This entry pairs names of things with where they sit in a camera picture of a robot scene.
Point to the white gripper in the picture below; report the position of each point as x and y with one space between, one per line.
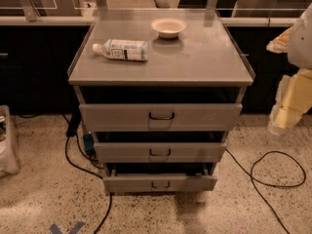
301 46

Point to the blue plastic bottle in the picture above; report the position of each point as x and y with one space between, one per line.
123 49

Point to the grey drawer cabinet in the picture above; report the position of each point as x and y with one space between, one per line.
201 65

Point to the top grey drawer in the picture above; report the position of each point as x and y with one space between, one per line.
174 117

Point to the grey drawer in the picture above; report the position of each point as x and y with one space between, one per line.
174 117
157 152
159 183

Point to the middle grey drawer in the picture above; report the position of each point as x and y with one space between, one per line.
157 152

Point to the bottom grey drawer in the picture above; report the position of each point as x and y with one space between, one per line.
159 183

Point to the white bowl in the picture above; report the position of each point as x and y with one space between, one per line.
168 28

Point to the blue power adapter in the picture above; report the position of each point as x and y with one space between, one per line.
88 143

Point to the blue tape cross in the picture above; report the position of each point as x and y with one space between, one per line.
74 229

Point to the clear plastic bin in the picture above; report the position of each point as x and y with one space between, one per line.
9 144

